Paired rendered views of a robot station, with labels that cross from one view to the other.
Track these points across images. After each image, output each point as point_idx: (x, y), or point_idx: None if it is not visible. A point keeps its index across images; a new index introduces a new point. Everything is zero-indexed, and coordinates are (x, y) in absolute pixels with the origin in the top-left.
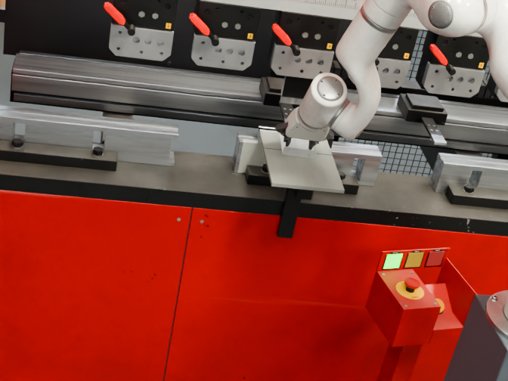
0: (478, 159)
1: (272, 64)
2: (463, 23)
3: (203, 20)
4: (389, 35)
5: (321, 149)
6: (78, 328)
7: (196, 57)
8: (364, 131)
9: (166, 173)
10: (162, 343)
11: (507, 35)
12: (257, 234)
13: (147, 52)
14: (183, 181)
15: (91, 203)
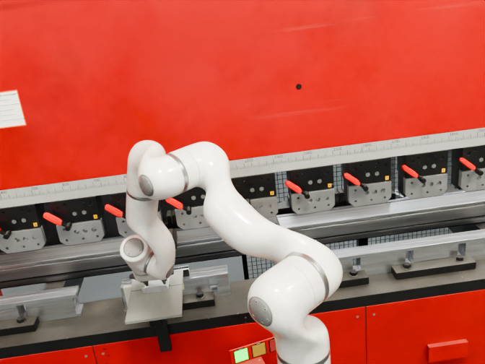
0: None
1: (119, 231)
2: (164, 188)
3: (58, 214)
4: (151, 201)
5: (175, 281)
6: None
7: (63, 240)
8: (229, 251)
9: (73, 323)
10: None
11: (210, 186)
12: (147, 353)
13: (27, 245)
14: (84, 326)
15: (19, 360)
